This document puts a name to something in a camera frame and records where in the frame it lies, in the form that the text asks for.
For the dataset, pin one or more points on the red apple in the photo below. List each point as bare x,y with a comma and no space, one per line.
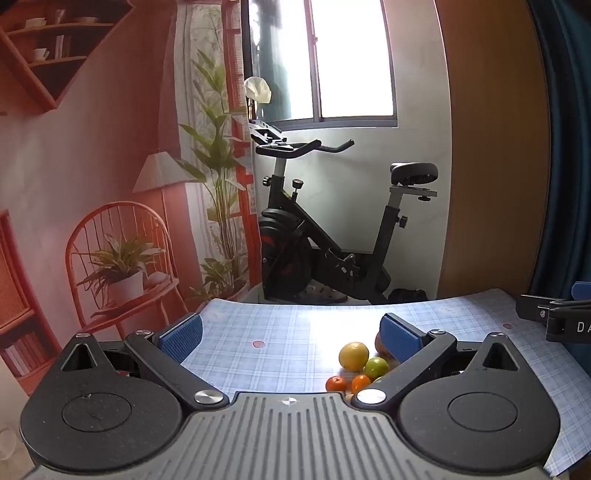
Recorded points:
377,344

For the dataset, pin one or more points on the wall poster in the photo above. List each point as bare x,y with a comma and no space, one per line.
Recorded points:
92,161

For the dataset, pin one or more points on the black exercise bike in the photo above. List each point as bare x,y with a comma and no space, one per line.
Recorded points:
300,230

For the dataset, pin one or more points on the blue checked tablecloth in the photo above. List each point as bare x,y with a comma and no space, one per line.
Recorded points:
286,332

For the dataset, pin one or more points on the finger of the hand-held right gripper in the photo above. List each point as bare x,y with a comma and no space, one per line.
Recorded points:
581,290
531,307

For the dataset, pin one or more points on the white plastic bag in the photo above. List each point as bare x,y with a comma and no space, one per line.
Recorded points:
257,90

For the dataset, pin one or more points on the green round fruit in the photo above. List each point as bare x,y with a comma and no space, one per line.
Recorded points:
376,367

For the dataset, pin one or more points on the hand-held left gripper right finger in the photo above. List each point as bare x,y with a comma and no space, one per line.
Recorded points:
399,340

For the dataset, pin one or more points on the wooden door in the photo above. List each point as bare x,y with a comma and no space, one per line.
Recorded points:
494,147

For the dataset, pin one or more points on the small orange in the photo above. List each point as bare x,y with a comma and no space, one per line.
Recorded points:
336,384
361,383

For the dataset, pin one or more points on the yellow lemon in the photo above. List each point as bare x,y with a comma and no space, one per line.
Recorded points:
353,355

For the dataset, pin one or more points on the window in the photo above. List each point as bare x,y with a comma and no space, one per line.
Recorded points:
351,60

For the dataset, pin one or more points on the grey sandal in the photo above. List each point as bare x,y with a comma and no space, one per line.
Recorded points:
325,293

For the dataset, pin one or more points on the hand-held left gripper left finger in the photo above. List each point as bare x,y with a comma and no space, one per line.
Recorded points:
182,340

